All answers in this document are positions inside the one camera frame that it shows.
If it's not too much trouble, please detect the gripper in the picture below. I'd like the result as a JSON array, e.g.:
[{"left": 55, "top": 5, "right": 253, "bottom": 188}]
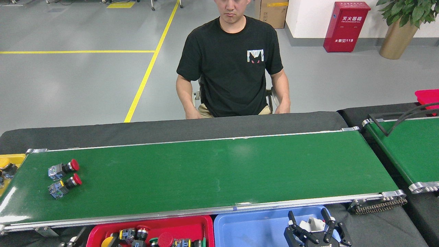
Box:
[{"left": 284, "top": 208, "right": 352, "bottom": 247}]

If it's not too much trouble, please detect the white circuit breaker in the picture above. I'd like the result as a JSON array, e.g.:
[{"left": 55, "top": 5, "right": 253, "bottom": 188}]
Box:
[{"left": 299, "top": 217, "right": 326, "bottom": 234}]

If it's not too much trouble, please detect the blue plastic tray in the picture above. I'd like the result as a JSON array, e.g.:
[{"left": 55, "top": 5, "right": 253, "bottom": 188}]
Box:
[{"left": 213, "top": 205, "right": 343, "bottom": 247}]

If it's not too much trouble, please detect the long green conveyor belt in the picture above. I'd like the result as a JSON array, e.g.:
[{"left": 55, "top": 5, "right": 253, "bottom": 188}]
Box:
[{"left": 0, "top": 126, "right": 407, "bottom": 235}]

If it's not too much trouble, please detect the green conveyor with black guide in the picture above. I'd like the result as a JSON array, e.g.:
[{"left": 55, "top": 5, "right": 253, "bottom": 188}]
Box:
[{"left": 362, "top": 117, "right": 439, "bottom": 194}]

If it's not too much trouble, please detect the red plastic tray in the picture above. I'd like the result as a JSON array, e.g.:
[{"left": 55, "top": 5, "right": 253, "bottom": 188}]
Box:
[{"left": 86, "top": 215, "right": 215, "bottom": 247}]

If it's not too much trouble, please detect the yellow plastic tray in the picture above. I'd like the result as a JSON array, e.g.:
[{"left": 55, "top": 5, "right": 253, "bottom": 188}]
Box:
[{"left": 0, "top": 154, "right": 26, "bottom": 198}]

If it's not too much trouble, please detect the person's left hand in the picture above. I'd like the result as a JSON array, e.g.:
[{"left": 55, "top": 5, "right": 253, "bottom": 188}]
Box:
[{"left": 274, "top": 101, "right": 291, "bottom": 114}]

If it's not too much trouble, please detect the small black table cover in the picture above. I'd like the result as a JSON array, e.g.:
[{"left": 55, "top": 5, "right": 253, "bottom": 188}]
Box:
[{"left": 337, "top": 102, "right": 439, "bottom": 247}]

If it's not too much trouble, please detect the red plastic bin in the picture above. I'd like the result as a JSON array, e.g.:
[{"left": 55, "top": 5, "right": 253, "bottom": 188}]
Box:
[{"left": 414, "top": 89, "right": 439, "bottom": 116}]

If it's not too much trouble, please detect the grey office chair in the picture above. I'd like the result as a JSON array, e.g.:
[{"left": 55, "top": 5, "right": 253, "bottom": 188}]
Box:
[{"left": 193, "top": 79, "right": 280, "bottom": 115}]

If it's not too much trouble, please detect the person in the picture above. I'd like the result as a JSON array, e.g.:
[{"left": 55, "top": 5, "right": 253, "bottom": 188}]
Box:
[{"left": 176, "top": 0, "right": 291, "bottom": 119}]

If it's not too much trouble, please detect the red fire extinguisher cabinet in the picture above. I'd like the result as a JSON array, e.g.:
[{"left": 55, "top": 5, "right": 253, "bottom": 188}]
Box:
[{"left": 323, "top": 2, "right": 371, "bottom": 53}]

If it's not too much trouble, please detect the cardboard box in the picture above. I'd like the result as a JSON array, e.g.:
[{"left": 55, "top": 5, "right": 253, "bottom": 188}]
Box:
[{"left": 254, "top": 0, "right": 289, "bottom": 29}]

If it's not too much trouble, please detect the large black table cover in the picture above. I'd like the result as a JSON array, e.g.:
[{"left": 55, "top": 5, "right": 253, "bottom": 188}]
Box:
[{"left": 0, "top": 111, "right": 429, "bottom": 247}]

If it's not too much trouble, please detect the green leafy plant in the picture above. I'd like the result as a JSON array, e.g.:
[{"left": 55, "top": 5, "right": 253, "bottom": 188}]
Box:
[{"left": 376, "top": 0, "right": 439, "bottom": 28}]

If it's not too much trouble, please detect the white wheeled stand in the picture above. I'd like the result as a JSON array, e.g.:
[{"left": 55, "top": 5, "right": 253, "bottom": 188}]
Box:
[{"left": 151, "top": 0, "right": 184, "bottom": 11}]

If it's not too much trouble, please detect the black drive chain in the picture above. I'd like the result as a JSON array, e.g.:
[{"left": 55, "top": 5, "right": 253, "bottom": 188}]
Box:
[{"left": 348, "top": 197, "right": 408, "bottom": 215}]

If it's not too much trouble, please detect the black triangular guide bracket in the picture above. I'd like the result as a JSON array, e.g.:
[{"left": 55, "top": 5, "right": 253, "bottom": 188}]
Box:
[{"left": 368, "top": 102, "right": 439, "bottom": 137}]

